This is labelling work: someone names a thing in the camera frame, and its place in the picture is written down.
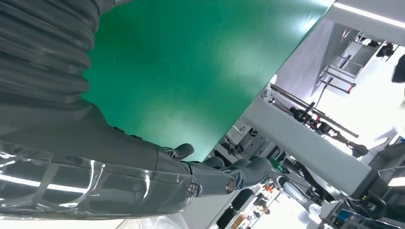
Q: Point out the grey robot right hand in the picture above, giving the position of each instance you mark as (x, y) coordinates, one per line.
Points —
(79, 164)

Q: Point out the black chair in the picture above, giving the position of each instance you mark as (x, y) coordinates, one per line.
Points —
(225, 218)
(242, 199)

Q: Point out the pale grey machine base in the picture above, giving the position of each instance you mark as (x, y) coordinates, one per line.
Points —
(300, 142)

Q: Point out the black metal rod assembly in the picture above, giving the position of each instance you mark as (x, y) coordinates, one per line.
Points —
(319, 121)

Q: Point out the white metal shelf rack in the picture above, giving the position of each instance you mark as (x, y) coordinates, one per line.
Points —
(348, 66)

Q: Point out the black equipment housing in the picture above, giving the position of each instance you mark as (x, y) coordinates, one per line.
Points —
(383, 189)

